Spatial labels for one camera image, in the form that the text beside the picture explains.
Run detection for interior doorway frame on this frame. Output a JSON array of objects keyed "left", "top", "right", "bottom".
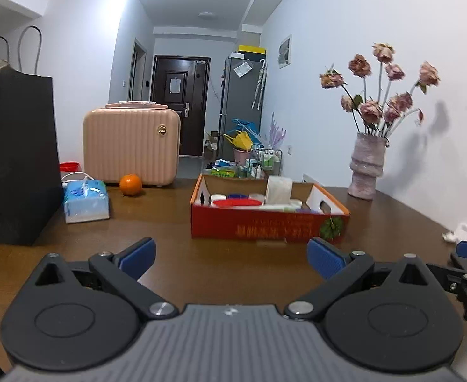
[{"left": 129, "top": 39, "right": 148, "bottom": 102}]

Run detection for orange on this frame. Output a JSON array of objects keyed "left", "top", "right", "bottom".
[{"left": 119, "top": 174, "right": 143, "bottom": 197}]

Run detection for red cardboard box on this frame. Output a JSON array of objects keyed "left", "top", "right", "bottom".
[{"left": 190, "top": 173, "right": 351, "bottom": 244}]

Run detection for yellow and black box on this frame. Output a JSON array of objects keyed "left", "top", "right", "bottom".
[{"left": 237, "top": 45, "right": 267, "bottom": 59}]

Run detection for paper sheet on refrigerator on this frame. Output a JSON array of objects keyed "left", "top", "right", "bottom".
[{"left": 233, "top": 61, "right": 253, "bottom": 79}]

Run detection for dark wooden door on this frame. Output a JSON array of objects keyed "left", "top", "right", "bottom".
[{"left": 151, "top": 56, "right": 210, "bottom": 157}]

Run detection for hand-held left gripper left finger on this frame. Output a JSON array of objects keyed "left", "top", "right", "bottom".
[{"left": 22, "top": 237, "right": 180, "bottom": 321}]

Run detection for wire trolley with bottles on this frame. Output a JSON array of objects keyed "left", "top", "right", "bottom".
[{"left": 251, "top": 147, "right": 284, "bottom": 179}]

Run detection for dried pink flowers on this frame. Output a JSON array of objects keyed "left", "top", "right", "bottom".
[{"left": 319, "top": 42, "right": 441, "bottom": 139}]

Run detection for blue and yellow plastic toys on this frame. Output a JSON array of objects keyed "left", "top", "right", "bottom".
[{"left": 223, "top": 118, "right": 264, "bottom": 152}]

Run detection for purple decorative branches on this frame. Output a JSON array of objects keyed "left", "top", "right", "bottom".
[{"left": 269, "top": 112, "right": 288, "bottom": 152}]

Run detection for wall electrical panel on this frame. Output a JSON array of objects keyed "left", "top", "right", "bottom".
[{"left": 277, "top": 35, "right": 293, "bottom": 68}]

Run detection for pink hard-shell suitcase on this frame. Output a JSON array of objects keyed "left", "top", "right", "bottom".
[{"left": 83, "top": 101, "right": 182, "bottom": 188}]

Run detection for folded white umbrella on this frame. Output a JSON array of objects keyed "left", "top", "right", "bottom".
[{"left": 251, "top": 59, "right": 268, "bottom": 110}]

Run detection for red round lid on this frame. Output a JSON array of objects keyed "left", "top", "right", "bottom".
[{"left": 213, "top": 199, "right": 263, "bottom": 209}]

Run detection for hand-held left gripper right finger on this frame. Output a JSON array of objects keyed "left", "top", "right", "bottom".
[{"left": 283, "top": 237, "right": 443, "bottom": 321}]

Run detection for clear cotton swab box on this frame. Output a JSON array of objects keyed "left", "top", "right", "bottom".
[{"left": 264, "top": 175, "right": 294, "bottom": 206}]

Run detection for white cable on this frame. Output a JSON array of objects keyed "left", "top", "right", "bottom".
[{"left": 61, "top": 171, "right": 95, "bottom": 186}]

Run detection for cardboard boxes on floor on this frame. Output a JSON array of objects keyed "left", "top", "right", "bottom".
[{"left": 204, "top": 131, "right": 220, "bottom": 164}]

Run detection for grey refrigerator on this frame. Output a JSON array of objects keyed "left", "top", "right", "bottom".
[{"left": 219, "top": 56, "right": 267, "bottom": 164}]

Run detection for green flat box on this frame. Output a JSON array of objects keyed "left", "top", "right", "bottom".
[{"left": 207, "top": 167, "right": 238, "bottom": 179}]

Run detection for blue tissue pack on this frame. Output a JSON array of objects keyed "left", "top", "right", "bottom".
[{"left": 61, "top": 179, "right": 111, "bottom": 224}]

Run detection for pink textured vase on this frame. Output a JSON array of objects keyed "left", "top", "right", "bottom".
[{"left": 347, "top": 132, "right": 389, "bottom": 200}]

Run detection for black paper bag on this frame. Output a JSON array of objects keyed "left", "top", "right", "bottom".
[{"left": 0, "top": 26, "right": 65, "bottom": 246}]

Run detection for crumpled white tissue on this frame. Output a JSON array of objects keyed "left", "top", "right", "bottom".
[{"left": 442, "top": 223, "right": 467, "bottom": 243}]

